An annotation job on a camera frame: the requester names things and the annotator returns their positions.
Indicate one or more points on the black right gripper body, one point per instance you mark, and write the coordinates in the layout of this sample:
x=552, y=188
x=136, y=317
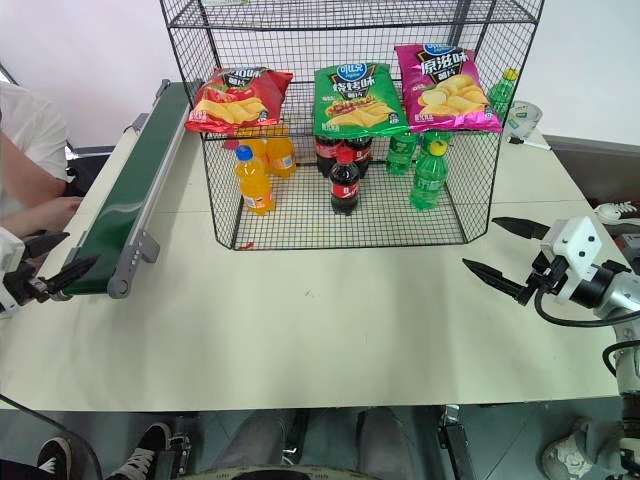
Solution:
x=550, y=277

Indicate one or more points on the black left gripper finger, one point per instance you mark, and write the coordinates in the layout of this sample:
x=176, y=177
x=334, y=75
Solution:
x=42, y=245
x=72, y=274

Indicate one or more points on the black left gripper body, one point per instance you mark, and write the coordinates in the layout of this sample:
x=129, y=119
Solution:
x=27, y=287

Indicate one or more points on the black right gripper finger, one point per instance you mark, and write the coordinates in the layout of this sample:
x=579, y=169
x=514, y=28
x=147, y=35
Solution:
x=525, y=229
x=500, y=279

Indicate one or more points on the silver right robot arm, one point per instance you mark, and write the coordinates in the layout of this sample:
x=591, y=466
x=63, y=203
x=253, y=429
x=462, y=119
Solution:
x=620, y=295

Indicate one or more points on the person's bare forearm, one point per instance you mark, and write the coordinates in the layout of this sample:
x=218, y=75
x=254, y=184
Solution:
x=30, y=200

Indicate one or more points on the green conveyor belt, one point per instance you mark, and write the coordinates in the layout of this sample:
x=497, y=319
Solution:
x=130, y=190

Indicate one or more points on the person's bare hand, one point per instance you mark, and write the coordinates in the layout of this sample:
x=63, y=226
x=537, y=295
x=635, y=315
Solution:
x=67, y=210

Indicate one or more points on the white marker pen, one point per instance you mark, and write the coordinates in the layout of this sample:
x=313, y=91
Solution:
x=531, y=144

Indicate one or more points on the black chair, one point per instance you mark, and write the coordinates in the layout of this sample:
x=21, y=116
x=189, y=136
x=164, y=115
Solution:
x=87, y=167

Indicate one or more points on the green soda bottle yellow cap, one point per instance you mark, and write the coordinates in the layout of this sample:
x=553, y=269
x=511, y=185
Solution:
x=504, y=95
x=427, y=180

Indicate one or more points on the person in white shirt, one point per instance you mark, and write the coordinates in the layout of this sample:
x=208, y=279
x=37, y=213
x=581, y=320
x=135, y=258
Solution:
x=25, y=130

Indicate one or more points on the magenta potato chips bag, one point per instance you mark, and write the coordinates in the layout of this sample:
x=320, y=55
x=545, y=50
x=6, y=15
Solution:
x=447, y=90

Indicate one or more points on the black sneaker white stripe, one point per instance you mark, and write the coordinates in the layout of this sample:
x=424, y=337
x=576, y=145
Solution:
x=57, y=457

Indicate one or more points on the small red scrap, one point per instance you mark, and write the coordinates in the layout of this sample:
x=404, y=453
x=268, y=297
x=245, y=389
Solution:
x=245, y=245

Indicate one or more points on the cola bottle red cap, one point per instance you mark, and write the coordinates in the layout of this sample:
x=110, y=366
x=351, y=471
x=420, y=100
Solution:
x=345, y=185

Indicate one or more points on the black sneaker white laces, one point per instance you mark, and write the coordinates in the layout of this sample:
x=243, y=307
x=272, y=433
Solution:
x=142, y=452

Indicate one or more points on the orange soda bottle blue cap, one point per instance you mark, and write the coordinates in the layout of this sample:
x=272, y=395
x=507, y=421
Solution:
x=255, y=187

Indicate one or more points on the green potato chips bag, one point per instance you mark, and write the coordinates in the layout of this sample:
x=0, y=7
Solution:
x=357, y=102

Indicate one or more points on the red potato chips bag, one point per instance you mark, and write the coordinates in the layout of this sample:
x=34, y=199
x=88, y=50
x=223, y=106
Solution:
x=235, y=102

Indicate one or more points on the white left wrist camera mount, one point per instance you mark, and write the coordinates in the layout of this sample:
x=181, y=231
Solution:
x=9, y=255

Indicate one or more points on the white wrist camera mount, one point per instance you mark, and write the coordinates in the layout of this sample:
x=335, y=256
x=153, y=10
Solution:
x=9, y=255
x=577, y=245

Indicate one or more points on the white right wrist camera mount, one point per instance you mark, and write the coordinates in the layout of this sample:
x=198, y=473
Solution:
x=577, y=245

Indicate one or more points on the metal table leg bracket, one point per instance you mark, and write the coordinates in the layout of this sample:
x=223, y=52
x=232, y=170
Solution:
x=455, y=440
x=179, y=447

